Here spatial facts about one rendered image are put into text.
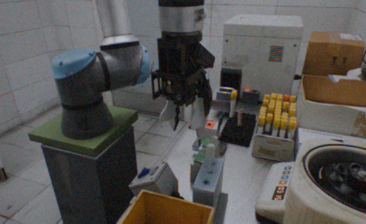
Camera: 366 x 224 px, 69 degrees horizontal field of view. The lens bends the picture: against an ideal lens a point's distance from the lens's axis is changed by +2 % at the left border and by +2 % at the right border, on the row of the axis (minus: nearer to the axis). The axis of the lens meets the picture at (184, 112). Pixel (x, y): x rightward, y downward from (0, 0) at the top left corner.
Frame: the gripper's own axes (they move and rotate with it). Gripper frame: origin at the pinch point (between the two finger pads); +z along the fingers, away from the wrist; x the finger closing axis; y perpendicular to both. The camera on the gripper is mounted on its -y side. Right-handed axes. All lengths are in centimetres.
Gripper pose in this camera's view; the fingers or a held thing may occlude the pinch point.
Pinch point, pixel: (187, 126)
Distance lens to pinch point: 55.9
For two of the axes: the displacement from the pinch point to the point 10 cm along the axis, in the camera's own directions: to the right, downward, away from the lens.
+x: 8.9, 2.1, -4.2
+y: -4.6, 4.1, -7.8
